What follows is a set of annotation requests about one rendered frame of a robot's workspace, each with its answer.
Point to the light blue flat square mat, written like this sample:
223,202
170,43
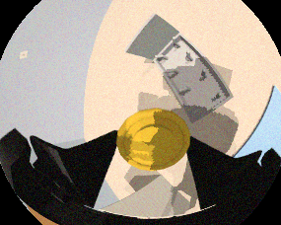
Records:
268,132

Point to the yellow round plate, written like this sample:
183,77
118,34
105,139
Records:
153,140

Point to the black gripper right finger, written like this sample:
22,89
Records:
214,171

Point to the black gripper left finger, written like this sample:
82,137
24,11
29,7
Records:
83,165

